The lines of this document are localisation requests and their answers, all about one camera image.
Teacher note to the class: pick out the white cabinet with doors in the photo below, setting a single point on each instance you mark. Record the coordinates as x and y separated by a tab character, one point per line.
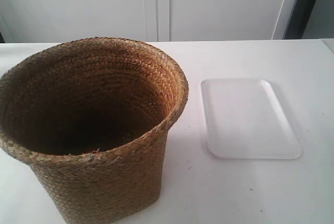
27	21

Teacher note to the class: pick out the white rectangular plastic tray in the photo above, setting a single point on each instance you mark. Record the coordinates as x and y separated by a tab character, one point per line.
244	119

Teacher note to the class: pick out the dark vertical door frame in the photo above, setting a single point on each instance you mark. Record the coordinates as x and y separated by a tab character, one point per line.
310	19

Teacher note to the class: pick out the brown woven straw basket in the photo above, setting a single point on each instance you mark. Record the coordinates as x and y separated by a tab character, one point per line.
91	118

